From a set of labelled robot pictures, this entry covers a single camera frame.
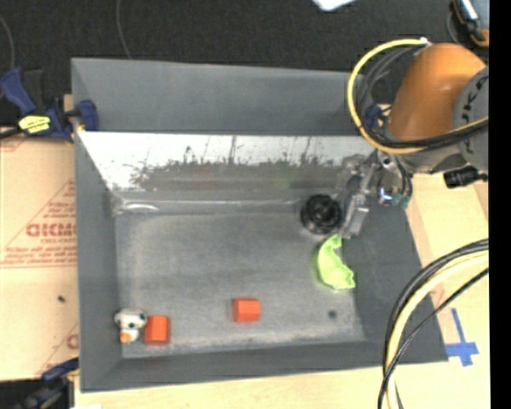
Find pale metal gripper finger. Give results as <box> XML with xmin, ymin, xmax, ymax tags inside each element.
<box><xmin>339</xmin><ymin>198</ymin><xmax>355</xmax><ymax>239</ymax></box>
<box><xmin>350</xmin><ymin>193</ymin><xmax>371</xmax><ymax>237</ymax></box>

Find green crumpled cloth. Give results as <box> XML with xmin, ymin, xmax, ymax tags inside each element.
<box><xmin>313</xmin><ymin>233</ymin><xmax>358</xmax><ymax>291</ymax></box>

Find grey metal bin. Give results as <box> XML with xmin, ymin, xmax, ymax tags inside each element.
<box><xmin>70</xmin><ymin>57</ymin><xmax>449</xmax><ymax>391</ymax></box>

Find orange-red block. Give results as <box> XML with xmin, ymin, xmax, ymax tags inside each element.
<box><xmin>231</xmin><ymin>297</ymin><xmax>262</xmax><ymax>324</ymax></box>
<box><xmin>143</xmin><ymin>314</ymin><xmax>172</xmax><ymax>346</ymax></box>

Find white toy animal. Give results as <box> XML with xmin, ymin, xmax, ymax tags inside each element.
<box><xmin>112</xmin><ymin>308</ymin><xmax>149</xmax><ymax>344</ymax></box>

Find brown cardboard board red print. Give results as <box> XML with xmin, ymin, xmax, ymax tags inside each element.
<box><xmin>0</xmin><ymin>125</ymin><xmax>81</xmax><ymax>383</ymax></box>

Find black round ring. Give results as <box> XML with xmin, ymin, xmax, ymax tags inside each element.
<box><xmin>299</xmin><ymin>193</ymin><xmax>342</xmax><ymax>234</ymax></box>

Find black cylinder on white bracket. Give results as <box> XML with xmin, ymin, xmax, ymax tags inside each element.
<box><xmin>443</xmin><ymin>166</ymin><xmax>490</xmax><ymax>188</ymax></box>

